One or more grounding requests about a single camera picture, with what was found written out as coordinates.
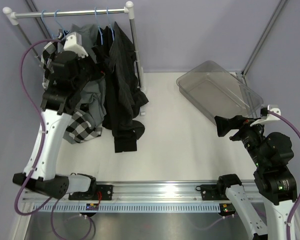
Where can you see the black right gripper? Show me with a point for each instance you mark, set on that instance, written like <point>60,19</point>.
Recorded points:
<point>224,124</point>

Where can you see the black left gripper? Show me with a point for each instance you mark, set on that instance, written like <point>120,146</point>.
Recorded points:
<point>99,69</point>

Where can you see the plain black shirt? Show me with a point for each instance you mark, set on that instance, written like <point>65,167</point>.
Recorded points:
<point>103,52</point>

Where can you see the dark pinstriped shirt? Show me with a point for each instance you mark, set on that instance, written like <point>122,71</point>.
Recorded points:
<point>123,97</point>

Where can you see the blue hanger of pinstriped shirt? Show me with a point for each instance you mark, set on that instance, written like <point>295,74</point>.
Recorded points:
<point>110,25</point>

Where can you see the blue hanger of black shirt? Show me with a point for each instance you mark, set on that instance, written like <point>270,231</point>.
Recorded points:
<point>98,26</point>

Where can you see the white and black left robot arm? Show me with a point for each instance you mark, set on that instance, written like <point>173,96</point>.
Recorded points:
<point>71,72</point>

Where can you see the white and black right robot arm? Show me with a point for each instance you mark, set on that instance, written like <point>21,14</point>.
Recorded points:
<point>274,181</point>

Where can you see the grey shirt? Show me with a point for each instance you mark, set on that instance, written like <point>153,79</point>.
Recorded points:
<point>93,94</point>

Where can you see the blue hanger of grey shirt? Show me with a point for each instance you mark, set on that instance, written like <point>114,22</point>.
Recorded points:
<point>58,23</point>

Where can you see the black white checked shirt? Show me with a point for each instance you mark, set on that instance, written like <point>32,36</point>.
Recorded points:
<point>79,129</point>

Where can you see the blue hanger of checked shirt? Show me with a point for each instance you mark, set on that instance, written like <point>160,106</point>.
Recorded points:
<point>46,26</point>

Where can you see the clear plastic bin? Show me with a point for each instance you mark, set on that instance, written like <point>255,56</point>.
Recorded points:
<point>216,92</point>

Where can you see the metal clothes rack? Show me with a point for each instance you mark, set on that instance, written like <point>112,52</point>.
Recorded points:
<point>61,40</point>

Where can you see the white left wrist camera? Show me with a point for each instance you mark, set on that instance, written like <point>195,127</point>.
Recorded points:
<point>73,43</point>

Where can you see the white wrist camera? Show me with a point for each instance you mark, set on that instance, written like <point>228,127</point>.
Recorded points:
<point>73,43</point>
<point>266,115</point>

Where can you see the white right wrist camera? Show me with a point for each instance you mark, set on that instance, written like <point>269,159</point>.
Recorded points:
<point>266,115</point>

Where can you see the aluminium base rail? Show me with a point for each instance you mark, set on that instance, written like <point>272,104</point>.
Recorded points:
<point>152,190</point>

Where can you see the white slotted cable duct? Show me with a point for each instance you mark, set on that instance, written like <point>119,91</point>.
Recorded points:
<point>71,207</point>

